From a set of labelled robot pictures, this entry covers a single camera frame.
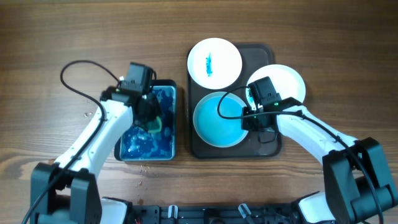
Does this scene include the green sponge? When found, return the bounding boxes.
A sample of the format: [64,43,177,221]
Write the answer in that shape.
[146,116,162,133]

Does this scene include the pale blue plate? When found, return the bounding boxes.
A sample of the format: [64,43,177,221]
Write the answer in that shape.
[193,91,248,147]

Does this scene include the large white plate blue smear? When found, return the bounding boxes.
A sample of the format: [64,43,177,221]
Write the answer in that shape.
[247,64,306,103]

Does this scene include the white plate blue streak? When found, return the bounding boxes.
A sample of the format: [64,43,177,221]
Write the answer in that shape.
[187,38,243,90]

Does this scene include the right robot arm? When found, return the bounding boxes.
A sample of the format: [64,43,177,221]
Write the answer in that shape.
[242,98,397,223]

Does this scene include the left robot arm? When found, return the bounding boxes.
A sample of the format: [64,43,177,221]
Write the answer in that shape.
[23,87,162,223]

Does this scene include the dark brown serving tray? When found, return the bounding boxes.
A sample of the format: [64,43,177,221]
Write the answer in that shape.
[187,44,283,159]

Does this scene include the black tub of blue water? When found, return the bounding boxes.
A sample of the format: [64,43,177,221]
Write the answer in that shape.
[114,80,177,162]

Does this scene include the black mounting rail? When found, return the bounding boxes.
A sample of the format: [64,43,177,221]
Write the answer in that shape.
[124,203,301,224]

